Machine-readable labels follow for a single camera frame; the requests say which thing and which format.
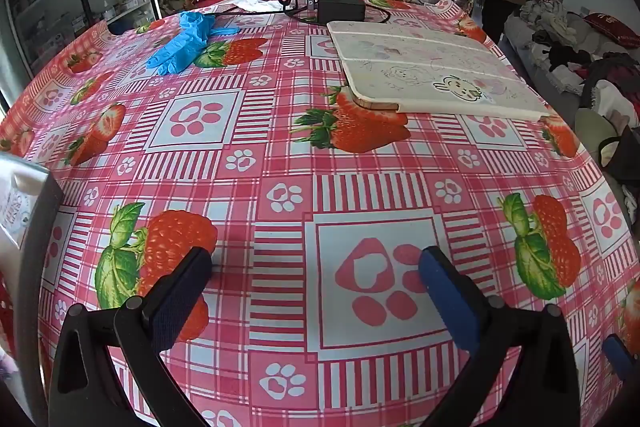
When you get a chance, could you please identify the white paper sheet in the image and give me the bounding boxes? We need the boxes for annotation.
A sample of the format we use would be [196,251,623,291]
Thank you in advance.
[231,0,287,14]

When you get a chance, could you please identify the black power adapter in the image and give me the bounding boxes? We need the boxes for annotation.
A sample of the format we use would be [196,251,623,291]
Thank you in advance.
[317,0,367,25]

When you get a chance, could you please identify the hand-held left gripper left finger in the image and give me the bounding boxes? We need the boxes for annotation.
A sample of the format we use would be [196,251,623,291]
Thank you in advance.
[48,247,213,427]

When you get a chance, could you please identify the red cushion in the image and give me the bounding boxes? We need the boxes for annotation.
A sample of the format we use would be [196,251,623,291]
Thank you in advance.
[584,12,640,48]

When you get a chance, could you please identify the blue rubber gloves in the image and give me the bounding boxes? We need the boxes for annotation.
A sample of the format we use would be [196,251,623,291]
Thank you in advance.
[146,12,240,75]

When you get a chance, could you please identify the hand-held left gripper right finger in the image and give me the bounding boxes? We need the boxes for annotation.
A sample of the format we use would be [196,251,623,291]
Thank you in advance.
[419,246,581,427]

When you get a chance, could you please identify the white folding drawing board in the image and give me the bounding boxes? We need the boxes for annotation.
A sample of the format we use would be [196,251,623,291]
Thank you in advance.
[326,21,551,124]

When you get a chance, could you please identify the pink strawberry print tablecloth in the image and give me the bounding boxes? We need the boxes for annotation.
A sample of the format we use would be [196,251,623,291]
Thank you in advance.
[0,0,640,427]

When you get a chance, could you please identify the white box with grey rim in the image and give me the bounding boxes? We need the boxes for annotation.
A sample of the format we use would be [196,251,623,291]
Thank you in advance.
[0,154,65,427]

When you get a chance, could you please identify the sofa with clothes pile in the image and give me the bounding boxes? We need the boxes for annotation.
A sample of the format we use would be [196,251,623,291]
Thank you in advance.
[502,0,640,128]

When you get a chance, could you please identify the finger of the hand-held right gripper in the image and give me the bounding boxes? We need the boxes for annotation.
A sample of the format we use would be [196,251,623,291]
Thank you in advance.
[601,334,638,383]

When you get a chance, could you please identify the white pink snack packet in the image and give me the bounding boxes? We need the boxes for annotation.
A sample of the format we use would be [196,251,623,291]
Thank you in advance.
[0,157,51,250]

